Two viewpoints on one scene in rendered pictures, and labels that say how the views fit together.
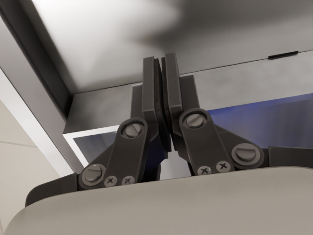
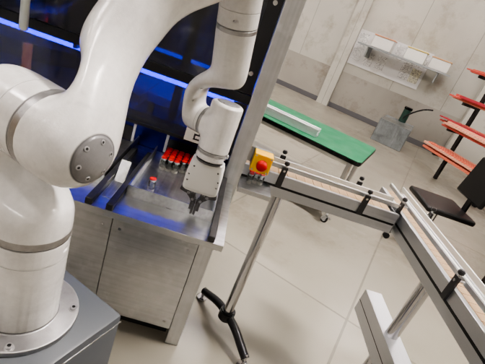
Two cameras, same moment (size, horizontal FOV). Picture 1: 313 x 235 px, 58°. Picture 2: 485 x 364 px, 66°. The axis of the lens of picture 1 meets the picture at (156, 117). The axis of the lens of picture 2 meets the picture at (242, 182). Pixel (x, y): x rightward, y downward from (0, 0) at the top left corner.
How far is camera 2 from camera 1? 95 cm
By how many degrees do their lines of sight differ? 22
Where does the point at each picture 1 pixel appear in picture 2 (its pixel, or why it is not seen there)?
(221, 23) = (177, 217)
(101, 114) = (206, 212)
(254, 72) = (175, 207)
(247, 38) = (174, 213)
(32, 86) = (215, 221)
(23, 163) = (324, 287)
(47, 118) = (216, 217)
